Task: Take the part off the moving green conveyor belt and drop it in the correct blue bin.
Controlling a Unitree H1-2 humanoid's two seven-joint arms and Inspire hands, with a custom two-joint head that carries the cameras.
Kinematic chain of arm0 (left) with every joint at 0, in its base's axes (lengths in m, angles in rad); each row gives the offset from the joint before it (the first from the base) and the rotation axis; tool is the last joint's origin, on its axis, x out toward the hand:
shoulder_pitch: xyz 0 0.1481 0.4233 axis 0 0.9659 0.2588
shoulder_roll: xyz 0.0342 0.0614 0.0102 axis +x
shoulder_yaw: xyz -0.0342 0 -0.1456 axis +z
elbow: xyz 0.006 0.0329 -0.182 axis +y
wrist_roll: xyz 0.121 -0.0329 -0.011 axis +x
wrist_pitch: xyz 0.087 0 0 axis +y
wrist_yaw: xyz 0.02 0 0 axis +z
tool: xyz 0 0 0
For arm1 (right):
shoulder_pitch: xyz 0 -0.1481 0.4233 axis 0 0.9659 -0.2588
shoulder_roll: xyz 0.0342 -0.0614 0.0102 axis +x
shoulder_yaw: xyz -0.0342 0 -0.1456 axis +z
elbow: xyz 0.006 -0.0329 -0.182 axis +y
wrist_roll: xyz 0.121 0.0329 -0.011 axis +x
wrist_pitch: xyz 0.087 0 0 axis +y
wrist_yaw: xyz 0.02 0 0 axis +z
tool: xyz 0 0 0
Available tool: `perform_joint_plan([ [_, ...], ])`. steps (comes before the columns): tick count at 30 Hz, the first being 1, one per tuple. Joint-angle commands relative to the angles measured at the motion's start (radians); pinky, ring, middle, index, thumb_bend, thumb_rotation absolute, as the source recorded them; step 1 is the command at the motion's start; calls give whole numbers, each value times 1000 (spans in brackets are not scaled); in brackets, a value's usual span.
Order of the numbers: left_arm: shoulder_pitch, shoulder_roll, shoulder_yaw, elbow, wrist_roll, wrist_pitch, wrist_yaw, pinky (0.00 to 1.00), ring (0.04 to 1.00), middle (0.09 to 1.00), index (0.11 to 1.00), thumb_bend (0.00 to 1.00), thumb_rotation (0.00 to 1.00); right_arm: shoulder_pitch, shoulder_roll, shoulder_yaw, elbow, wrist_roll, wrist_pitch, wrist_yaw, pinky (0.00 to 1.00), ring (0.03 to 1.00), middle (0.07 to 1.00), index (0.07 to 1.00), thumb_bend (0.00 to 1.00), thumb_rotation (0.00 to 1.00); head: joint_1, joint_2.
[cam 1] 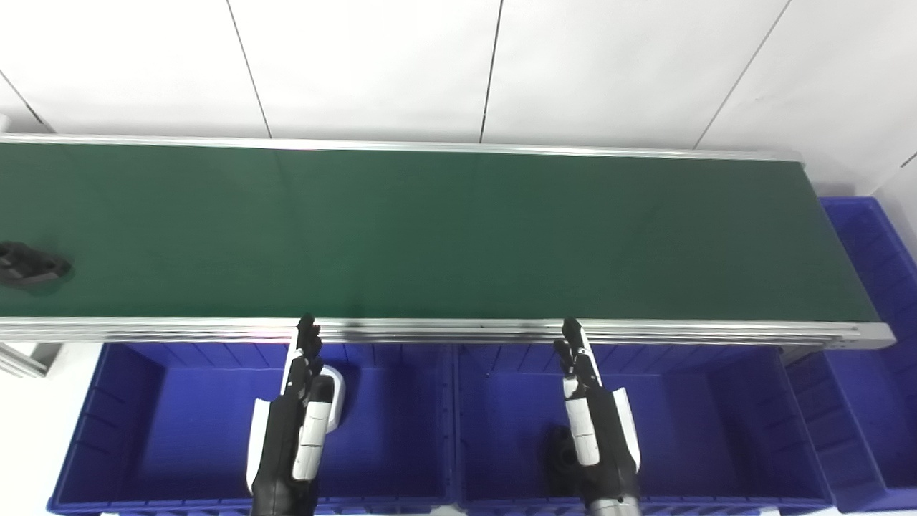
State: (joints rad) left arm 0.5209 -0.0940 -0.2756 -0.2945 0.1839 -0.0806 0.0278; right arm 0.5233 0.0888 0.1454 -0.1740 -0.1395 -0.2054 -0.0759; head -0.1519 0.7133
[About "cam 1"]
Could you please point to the black flange part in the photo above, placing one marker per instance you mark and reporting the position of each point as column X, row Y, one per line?
column 29, row 264

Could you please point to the green conveyor belt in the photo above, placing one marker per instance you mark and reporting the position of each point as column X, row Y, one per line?
column 444, row 229
column 444, row 332

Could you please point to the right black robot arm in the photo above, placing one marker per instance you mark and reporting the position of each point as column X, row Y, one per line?
column 615, row 507

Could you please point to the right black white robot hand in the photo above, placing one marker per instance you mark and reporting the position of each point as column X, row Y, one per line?
column 605, row 437

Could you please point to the aluminium conveyor support leg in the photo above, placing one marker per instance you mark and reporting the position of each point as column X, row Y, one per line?
column 18, row 358

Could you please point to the blue plastic bin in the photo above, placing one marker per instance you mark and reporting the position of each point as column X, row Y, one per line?
column 179, row 430
column 702, row 430
column 874, row 387

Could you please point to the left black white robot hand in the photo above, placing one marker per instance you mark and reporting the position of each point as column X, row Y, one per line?
column 283, row 444

